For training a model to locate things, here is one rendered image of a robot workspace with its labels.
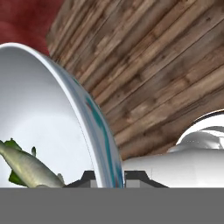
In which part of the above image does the white bowl with teal pattern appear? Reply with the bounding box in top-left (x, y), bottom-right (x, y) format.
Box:
top-left (0, 42), bottom-right (125, 189)

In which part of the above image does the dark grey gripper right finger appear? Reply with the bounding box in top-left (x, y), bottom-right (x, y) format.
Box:
top-left (123, 170), bottom-right (170, 189)

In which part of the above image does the glossy white rounded object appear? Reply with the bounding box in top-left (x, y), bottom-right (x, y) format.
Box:
top-left (122, 109), bottom-right (224, 189)

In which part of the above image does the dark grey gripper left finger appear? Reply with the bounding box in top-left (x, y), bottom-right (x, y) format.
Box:
top-left (66, 170), bottom-right (99, 189)

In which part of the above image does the grey-green fish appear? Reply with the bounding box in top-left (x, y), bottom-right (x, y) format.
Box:
top-left (0, 137), bottom-right (67, 189)

